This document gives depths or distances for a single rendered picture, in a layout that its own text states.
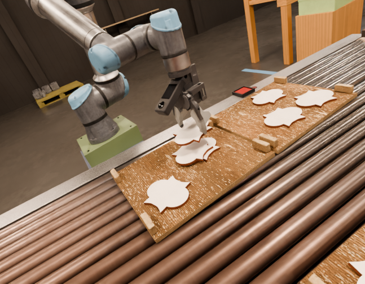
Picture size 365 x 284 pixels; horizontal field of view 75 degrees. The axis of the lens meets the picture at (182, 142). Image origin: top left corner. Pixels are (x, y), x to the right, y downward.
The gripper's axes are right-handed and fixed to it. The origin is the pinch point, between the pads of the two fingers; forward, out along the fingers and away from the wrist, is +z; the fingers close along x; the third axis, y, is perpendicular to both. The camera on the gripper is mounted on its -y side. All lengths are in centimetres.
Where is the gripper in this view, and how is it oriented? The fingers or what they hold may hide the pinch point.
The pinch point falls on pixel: (191, 130)
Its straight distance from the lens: 78.5
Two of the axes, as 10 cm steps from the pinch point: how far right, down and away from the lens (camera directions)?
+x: -6.9, -2.1, 7.0
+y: 6.7, -5.4, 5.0
